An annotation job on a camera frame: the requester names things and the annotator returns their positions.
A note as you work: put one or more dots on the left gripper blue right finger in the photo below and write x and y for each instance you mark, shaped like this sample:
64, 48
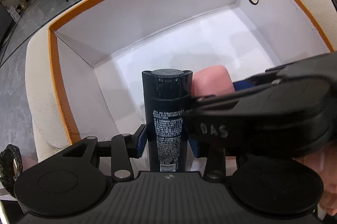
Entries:
198, 147

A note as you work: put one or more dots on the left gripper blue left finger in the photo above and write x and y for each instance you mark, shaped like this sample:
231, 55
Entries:
140, 141

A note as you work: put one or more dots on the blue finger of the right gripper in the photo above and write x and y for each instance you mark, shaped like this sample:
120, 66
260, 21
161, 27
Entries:
243, 84

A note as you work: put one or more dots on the pink bottle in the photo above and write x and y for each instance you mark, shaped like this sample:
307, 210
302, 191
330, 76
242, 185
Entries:
214, 80

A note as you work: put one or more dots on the black spray can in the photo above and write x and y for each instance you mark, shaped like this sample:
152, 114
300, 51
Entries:
166, 93

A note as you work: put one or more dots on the operator hand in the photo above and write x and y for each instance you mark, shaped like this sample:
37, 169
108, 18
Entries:
323, 162

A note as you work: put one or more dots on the orange storage box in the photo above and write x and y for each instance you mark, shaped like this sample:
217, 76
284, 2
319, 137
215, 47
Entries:
168, 42

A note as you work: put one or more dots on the black trash bag bin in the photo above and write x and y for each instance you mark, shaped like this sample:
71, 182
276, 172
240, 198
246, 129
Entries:
11, 167

